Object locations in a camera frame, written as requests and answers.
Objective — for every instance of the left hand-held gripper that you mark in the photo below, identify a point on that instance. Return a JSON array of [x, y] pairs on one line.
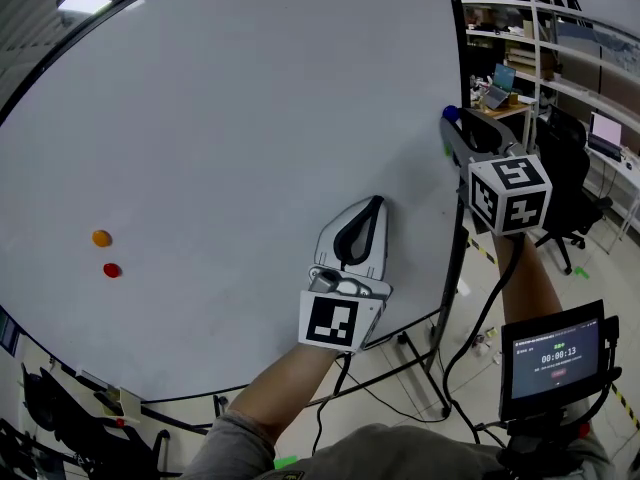
[[327, 320]]

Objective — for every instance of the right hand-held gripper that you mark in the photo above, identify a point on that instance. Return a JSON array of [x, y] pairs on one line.
[[520, 198]]

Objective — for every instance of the blue round magnet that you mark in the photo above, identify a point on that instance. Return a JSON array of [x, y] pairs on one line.
[[450, 113]]

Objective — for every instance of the red round magnet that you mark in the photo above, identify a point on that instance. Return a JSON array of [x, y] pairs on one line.
[[112, 270]]

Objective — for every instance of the orange round magnet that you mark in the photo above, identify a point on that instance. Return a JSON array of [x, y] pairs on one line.
[[101, 238]]

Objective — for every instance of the person's left forearm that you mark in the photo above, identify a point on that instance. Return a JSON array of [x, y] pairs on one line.
[[280, 388]]

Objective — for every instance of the person's right forearm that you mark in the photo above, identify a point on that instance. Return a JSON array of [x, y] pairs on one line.
[[537, 288]]

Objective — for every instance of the wooden desk with white legs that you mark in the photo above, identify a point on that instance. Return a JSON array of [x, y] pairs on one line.
[[505, 112]]

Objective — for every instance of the open grey laptop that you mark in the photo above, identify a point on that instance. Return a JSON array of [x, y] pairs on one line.
[[500, 85]]

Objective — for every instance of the black whiteboard stand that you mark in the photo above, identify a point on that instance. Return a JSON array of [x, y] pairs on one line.
[[452, 268]]

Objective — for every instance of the white storage shelf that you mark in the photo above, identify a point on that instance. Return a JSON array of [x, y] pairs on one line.
[[550, 43]]

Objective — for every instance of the laptop with pink screen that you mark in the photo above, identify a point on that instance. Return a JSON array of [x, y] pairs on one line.
[[605, 133]]

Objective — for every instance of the long white desk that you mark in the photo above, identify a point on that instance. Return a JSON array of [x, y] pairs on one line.
[[625, 173]]

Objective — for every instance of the litter on floor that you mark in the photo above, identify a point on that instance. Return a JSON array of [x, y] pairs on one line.
[[482, 345]]

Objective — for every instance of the large white whiteboard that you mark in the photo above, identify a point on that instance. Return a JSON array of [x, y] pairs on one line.
[[225, 143]]

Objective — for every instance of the person's grey shirt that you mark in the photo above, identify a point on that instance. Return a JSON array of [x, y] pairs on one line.
[[400, 455]]

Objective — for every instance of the black timer screen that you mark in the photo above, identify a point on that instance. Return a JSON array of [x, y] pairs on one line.
[[555, 358]]

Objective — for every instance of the rectangular ceiling panel light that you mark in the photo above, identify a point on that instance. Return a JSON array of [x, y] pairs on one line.
[[82, 0]]

